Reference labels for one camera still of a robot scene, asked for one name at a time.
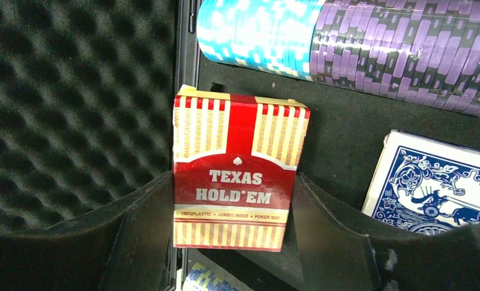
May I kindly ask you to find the grey-green poker chip stack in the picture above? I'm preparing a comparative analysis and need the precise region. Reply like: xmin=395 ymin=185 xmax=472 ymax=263
xmin=182 ymin=263 xmax=239 ymax=291

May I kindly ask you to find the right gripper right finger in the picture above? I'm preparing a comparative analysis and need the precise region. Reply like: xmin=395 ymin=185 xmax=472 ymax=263
xmin=280 ymin=173 xmax=480 ymax=290

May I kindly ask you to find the purple poker chip stack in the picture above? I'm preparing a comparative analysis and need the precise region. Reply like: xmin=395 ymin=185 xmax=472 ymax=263
xmin=309 ymin=1 xmax=480 ymax=117

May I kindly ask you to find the blue white poker chip stack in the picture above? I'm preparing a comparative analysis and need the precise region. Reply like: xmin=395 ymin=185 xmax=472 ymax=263
xmin=196 ymin=0 xmax=324 ymax=81

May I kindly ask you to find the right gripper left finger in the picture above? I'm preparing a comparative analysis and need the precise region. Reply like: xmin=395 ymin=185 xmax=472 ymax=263
xmin=0 ymin=172 xmax=175 ymax=290

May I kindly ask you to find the black poker set case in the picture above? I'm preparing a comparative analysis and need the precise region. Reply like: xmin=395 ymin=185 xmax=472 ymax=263
xmin=0 ymin=0 xmax=480 ymax=291

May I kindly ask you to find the red yellow card box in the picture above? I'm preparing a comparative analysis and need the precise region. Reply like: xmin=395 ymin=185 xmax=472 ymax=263
xmin=173 ymin=85 xmax=310 ymax=252

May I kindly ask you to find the blue playing card deck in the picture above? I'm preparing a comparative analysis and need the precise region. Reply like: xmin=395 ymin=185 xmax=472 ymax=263
xmin=362 ymin=130 xmax=480 ymax=235

